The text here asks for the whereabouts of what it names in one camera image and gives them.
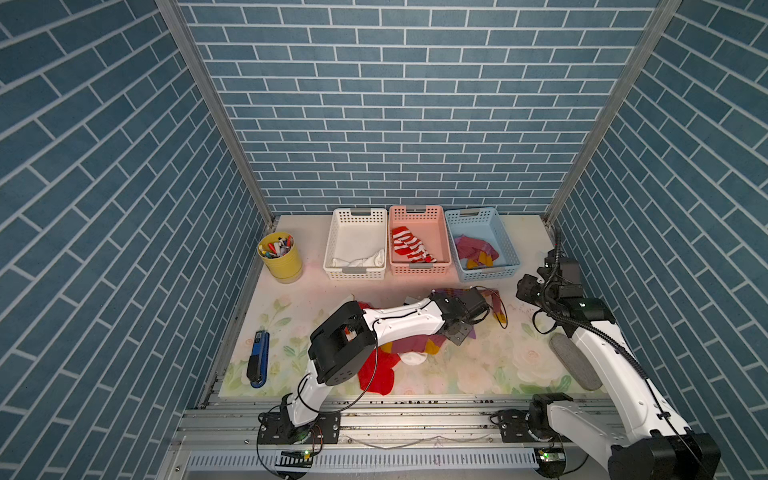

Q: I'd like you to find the purple striped sock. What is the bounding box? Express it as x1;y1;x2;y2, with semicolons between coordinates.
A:
442;286;508;329
380;334;447;355

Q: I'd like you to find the purple striped sock front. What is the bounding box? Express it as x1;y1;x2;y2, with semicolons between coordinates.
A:
380;334;447;355

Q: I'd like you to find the red white striped sock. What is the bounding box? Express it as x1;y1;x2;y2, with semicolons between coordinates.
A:
391;226;437;263

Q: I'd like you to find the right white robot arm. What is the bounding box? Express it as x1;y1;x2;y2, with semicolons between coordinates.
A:
516;247;721;479

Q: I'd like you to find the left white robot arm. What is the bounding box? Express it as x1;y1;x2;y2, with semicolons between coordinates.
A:
280;288;491;430

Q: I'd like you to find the blue plastic basket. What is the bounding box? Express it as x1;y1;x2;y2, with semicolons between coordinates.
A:
445;207;521;283

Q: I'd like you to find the pink plastic basket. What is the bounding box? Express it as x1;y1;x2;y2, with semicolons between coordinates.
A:
388;205;452;277

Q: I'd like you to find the white plastic basket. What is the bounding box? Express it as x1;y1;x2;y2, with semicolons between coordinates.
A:
323;208;388;280

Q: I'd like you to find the grey oval pad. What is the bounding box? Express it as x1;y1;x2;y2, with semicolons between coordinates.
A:
549;333;603;391

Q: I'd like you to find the red santa sock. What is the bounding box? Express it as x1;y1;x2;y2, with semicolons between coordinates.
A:
357;348;400;396

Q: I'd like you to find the yellow pen cup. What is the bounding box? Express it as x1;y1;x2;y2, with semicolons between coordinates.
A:
257;232;303;284

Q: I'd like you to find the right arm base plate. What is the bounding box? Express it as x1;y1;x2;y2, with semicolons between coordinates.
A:
489;409;570;443

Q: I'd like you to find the aluminium front rail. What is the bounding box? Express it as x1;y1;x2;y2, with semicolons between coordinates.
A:
159;394;623;479

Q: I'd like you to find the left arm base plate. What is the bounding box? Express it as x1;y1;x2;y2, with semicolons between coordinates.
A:
258;412;341;445

